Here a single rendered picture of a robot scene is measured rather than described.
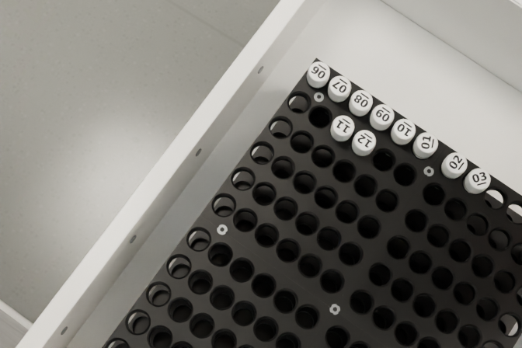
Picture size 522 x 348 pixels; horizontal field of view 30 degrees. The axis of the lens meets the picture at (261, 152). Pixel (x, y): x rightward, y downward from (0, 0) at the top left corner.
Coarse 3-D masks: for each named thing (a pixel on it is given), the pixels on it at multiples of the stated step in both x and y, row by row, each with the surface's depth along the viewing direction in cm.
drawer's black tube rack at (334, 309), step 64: (320, 128) 54; (256, 192) 56; (320, 192) 56; (384, 192) 54; (448, 192) 53; (192, 256) 52; (256, 256) 52; (320, 256) 52; (384, 256) 52; (448, 256) 52; (512, 256) 56; (128, 320) 52; (192, 320) 51; (256, 320) 51; (320, 320) 51; (384, 320) 55; (448, 320) 55; (512, 320) 55
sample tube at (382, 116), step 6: (378, 108) 53; (384, 108) 53; (390, 108) 53; (372, 114) 53; (378, 114) 53; (384, 114) 53; (390, 114) 53; (372, 120) 53; (378, 120) 53; (384, 120) 53; (390, 120) 53; (372, 126) 54; (378, 126) 53; (384, 126) 53
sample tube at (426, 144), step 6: (426, 132) 53; (420, 138) 53; (426, 138) 53; (432, 138) 53; (414, 144) 53; (420, 144) 53; (426, 144) 53; (432, 144) 53; (414, 150) 54; (420, 150) 53; (426, 150) 53; (432, 150) 53; (420, 156) 54; (426, 156) 53
